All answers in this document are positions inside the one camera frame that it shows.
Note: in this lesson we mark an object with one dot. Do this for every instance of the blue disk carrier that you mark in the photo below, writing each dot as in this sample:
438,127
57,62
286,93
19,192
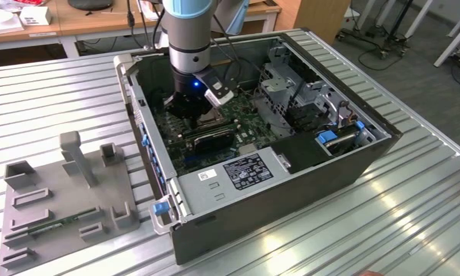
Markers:
325,137

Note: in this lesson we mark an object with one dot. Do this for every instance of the black PC case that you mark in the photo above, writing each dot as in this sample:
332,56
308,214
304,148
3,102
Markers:
272,224

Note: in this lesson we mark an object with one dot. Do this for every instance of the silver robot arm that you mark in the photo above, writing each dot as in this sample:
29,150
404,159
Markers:
188,43

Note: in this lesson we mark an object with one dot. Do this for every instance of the red white plastic bag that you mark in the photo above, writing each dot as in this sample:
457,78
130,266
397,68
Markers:
30,2

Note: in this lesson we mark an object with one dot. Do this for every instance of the silver square CPU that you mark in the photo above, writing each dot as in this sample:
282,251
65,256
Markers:
209,118

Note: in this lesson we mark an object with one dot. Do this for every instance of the grey power supply unit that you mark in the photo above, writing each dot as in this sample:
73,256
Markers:
214,195

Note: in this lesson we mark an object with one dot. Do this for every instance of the CPU socket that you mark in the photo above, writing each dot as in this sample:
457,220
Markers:
225,122

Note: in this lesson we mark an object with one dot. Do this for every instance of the blue case latch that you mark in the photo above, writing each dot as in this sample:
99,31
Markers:
160,209

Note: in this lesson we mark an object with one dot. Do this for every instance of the white foam tray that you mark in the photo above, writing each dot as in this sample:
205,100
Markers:
1,24

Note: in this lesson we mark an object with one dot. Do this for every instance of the dark grey oval object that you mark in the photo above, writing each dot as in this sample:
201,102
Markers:
89,4

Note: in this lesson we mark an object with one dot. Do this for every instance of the grey parts rack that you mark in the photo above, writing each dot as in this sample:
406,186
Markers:
71,195

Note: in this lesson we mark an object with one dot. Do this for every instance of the wooden desk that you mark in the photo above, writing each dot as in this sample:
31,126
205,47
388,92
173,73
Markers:
98,20

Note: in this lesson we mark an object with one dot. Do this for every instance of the white cardboard box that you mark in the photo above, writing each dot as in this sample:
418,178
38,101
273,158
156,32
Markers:
35,15

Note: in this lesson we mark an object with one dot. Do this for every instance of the black fan expansion card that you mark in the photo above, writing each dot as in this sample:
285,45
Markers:
214,141

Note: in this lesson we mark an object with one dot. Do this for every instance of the green RAM stick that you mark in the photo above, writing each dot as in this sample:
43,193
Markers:
53,225

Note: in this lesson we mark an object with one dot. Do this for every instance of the silver chipset heatsink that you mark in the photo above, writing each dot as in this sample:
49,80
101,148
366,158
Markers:
248,149

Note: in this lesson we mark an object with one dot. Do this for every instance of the green motherboard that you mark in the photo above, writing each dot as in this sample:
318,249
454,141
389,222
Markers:
249,120

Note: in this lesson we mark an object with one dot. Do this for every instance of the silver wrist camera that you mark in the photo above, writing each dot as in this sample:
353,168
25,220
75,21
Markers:
218,93

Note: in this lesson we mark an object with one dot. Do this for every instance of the black wheeled stand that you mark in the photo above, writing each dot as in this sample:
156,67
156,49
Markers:
397,26

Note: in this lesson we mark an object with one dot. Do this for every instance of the white table frame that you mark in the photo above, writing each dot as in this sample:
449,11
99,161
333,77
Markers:
452,47

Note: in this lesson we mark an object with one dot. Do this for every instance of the wooden cabinet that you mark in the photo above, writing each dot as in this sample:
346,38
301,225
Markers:
317,17

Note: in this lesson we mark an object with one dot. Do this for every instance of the blue plastic clip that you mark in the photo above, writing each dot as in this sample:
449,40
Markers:
358,125

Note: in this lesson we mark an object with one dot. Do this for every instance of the grey metal drive cage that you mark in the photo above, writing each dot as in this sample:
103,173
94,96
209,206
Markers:
277,83

